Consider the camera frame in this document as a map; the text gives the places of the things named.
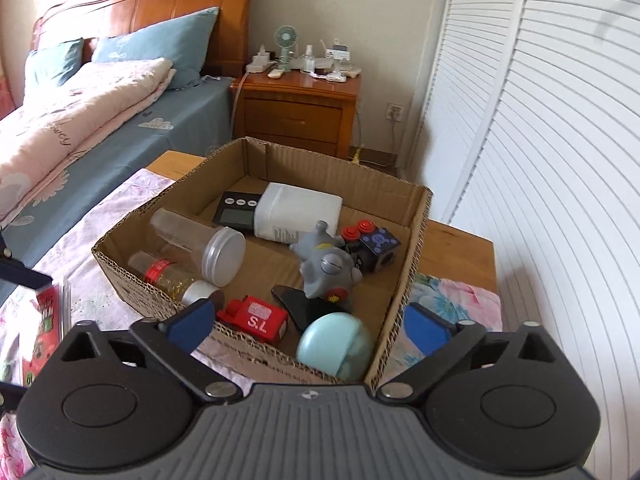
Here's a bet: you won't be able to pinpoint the wooden nightstand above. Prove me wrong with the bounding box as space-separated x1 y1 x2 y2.
231 67 362 160

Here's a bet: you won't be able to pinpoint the white power cable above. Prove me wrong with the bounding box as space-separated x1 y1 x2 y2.
230 72 251 142

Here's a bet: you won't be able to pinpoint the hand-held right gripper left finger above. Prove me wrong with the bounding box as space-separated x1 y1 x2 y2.
49 290 241 403

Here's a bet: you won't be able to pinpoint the brown cardboard box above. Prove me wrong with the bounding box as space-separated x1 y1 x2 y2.
91 136 434 391

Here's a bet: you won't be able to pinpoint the red card packet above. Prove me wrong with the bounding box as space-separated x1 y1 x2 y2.
17 284 73 388

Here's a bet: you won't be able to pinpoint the large blue pillow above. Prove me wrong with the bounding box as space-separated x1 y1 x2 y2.
91 6 221 92

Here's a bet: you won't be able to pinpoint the white louvered closet doors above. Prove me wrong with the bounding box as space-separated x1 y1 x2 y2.
420 0 640 461

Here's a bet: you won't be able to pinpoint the wooden bed headboard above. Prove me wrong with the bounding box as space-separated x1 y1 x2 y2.
31 0 262 78

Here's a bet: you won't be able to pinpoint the black digital timer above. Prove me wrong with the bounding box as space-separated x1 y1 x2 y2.
212 191 263 233

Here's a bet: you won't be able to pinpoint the clear phone stand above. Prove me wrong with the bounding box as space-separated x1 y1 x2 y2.
325 37 353 73

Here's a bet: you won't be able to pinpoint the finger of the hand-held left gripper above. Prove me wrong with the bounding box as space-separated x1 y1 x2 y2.
0 381 28 411
0 246 53 292

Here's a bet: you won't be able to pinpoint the red label spice bottle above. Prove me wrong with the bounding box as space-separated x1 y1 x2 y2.
127 251 223 308

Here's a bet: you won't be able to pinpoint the pink quilt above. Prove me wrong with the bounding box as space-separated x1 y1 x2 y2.
0 57 177 221

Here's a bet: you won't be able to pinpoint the teal egg-shaped case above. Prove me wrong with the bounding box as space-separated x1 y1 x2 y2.
296 312 375 382

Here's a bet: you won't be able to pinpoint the small blue pillow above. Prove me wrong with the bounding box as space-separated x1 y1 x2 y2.
24 37 85 93

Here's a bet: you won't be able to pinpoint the blue bed sheet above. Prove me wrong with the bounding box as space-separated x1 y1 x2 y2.
0 76 236 271

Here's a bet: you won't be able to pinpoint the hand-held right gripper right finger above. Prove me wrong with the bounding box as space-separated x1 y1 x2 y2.
377 301 557 404

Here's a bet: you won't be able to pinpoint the black toy car red wheels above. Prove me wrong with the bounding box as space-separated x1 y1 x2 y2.
341 220 402 275

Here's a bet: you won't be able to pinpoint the clear plastic jar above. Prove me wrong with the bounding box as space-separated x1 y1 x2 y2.
150 208 247 288

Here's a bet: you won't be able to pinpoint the white plastic container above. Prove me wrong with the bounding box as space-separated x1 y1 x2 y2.
253 182 344 246

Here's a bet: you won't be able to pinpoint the grey shark toy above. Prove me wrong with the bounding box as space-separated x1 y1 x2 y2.
289 221 362 303

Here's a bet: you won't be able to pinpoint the red toy truck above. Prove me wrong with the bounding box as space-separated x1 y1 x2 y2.
216 296 291 346

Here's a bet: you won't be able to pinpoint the small green desk fan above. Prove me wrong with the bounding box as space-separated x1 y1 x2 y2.
273 26 297 72

